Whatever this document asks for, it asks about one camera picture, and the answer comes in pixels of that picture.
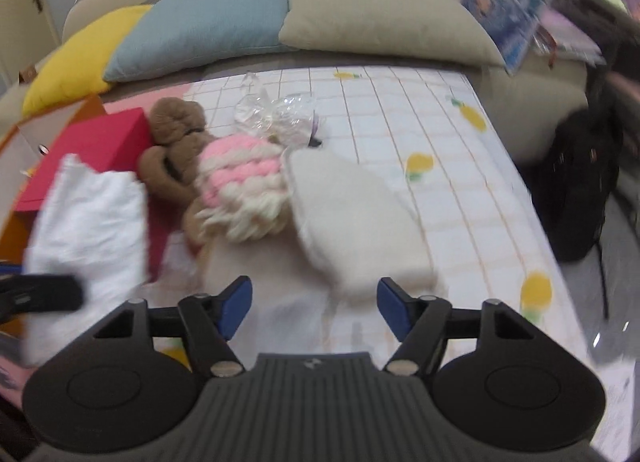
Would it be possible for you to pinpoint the white cloth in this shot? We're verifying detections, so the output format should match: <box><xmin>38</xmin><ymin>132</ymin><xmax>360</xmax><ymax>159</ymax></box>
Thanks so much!
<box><xmin>22</xmin><ymin>154</ymin><xmax>150</xmax><ymax>368</ymax></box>

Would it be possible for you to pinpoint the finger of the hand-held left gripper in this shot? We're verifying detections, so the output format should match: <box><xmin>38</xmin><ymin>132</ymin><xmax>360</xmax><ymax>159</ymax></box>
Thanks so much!
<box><xmin>0</xmin><ymin>273</ymin><xmax>85</xmax><ymax>317</ymax></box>

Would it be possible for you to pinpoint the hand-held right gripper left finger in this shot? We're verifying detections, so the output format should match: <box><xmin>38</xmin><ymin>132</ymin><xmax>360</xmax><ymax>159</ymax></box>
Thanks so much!
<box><xmin>92</xmin><ymin>276</ymin><xmax>253</xmax><ymax>378</ymax></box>

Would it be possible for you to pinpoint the plastic-wrapped fabric flower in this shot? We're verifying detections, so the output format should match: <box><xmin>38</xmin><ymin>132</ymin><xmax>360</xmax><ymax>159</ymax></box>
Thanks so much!
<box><xmin>234</xmin><ymin>72</ymin><xmax>326</xmax><ymax>149</ymax></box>

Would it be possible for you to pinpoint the beige pillow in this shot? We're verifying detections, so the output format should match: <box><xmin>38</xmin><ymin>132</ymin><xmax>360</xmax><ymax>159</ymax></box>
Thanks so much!
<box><xmin>277</xmin><ymin>0</ymin><xmax>507</xmax><ymax>67</ymax></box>

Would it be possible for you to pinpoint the orange-edged white storage box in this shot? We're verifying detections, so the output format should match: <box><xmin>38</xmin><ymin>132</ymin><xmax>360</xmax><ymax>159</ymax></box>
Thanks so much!
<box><xmin>0</xmin><ymin>94</ymin><xmax>108</xmax><ymax>337</ymax></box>

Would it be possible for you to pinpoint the beige toast plush toy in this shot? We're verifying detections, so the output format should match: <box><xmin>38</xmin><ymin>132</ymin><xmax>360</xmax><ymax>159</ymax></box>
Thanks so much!
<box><xmin>282</xmin><ymin>148</ymin><xmax>438</xmax><ymax>305</ymax></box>

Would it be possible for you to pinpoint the cream cabinet door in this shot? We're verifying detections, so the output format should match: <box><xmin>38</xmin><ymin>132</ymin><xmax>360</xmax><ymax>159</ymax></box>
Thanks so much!
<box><xmin>0</xmin><ymin>0</ymin><xmax>61</xmax><ymax>87</ymax></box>

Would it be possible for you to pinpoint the brown plush toy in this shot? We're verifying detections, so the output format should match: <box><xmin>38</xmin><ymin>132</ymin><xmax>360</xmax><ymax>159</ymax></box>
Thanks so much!
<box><xmin>137</xmin><ymin>98</ymin><xmax>211</xmax><ymax>205</ymax></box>

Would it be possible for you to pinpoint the pink and cream knit toy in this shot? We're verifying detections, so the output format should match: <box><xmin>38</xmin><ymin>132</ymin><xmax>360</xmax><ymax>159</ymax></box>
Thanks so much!
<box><xmin>181</xmin><ymin>137</ymin><xmax>293</xmax><ymax>247</ymax></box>

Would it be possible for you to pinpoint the yellow pillow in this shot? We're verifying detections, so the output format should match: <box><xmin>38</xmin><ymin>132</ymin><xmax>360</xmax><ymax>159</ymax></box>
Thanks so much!
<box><xmin>21</xmin><ymin>4</ymin><xmax>153</xmax><ymax>120</ymax></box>

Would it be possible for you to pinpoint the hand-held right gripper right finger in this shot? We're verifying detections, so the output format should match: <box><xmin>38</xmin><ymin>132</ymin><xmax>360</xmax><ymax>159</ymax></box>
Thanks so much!
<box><xmin>377</xmin><ymin>277</ymin><xmax>538</xmax><ymax>377</ymax></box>

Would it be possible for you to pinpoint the light blue pillow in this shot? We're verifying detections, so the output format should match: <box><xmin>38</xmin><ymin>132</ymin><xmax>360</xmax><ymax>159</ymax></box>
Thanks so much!
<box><xmin>102</xmin><ymin>0</ymin><xmax>301</xmax><ymax>83</ymax></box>

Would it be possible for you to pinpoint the black backpack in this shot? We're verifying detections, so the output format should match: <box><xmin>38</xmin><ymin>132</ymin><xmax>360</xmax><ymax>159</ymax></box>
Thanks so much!
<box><xmin>530</xmin><ymin>106</ymin><xmax>623</xmax><ymax>263</ymax></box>

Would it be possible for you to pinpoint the red box lid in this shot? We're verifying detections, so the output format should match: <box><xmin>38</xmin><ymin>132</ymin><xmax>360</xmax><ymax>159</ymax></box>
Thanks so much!
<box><xmin>14</xmin><ymin>108</ymin><xmax>171</xmax><ymax>283</ymax></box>

